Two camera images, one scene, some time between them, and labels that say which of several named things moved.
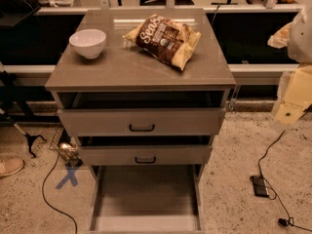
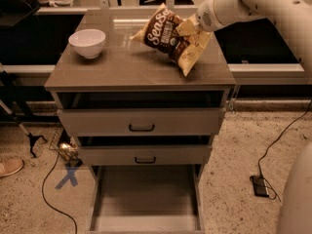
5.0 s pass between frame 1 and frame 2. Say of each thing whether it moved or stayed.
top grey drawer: stayed
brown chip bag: moved
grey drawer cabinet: stayed
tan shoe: stayed
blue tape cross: stayed
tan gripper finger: moved
